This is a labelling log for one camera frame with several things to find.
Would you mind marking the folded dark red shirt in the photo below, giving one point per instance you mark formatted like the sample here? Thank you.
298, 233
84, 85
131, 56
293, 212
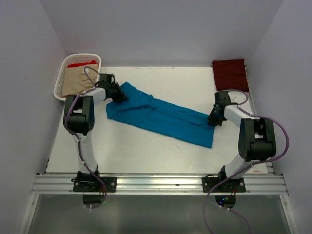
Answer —
230, 74

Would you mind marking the aluminium mounting rail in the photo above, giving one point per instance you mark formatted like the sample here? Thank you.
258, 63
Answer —
161, 184

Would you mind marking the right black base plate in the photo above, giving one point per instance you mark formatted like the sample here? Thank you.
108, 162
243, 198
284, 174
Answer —
232, 185

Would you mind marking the blue t shirt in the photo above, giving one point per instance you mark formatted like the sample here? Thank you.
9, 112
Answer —
144, 111

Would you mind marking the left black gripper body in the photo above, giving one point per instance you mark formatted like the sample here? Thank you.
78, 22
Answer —
116, 94

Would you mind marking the beige shirt in basket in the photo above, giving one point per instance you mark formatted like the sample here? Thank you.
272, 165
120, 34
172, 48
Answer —
75, 81

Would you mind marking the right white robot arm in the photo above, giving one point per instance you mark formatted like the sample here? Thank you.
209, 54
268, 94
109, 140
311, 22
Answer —
256, 141

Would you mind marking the white plastic basket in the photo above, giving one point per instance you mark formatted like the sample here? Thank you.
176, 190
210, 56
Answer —
73, 59

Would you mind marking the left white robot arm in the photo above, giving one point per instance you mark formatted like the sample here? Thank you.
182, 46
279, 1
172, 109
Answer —
79, 121

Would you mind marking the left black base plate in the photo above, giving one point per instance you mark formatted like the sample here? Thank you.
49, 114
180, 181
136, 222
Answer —
109, 184

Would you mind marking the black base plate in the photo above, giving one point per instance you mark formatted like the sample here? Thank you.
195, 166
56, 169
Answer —
232, 185
109, 184

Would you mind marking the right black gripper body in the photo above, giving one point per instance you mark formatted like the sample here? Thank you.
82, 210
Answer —
214, 119

